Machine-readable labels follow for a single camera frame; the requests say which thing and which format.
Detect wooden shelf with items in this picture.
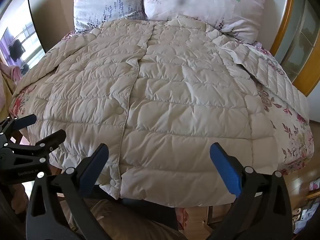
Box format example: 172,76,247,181
292,175,320,233

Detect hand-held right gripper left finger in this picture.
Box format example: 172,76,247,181
25,143,110,240

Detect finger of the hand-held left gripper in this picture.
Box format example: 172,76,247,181
0,114,38,137
6,129,67,158

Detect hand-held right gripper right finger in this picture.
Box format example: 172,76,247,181
209,142,293,240

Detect tree print pillow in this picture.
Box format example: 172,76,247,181
73,0,148,33

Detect floral bed sheet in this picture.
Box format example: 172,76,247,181
9,29,315,176

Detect pink cloth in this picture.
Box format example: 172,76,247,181
0,62,23,86

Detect cream quilted duvet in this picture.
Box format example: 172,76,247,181
11,14,309,208

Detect pink flower print pillow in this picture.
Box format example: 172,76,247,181
143,0,267,43

